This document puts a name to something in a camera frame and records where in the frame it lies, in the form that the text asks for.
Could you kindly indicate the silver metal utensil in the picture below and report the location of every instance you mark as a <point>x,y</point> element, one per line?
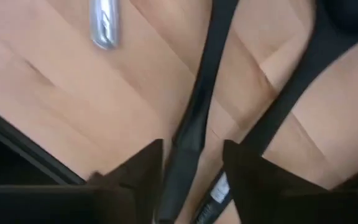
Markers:
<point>104,25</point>

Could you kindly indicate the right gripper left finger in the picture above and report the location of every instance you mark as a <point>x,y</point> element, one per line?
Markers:
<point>141,174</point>

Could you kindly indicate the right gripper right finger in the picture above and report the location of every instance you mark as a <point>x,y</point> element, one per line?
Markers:
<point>253,186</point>

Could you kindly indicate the black plastic serving spoon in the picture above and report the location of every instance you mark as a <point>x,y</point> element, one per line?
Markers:
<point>309,68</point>

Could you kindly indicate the black plastic ladle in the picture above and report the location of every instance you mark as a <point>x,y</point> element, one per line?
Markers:
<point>194,124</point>

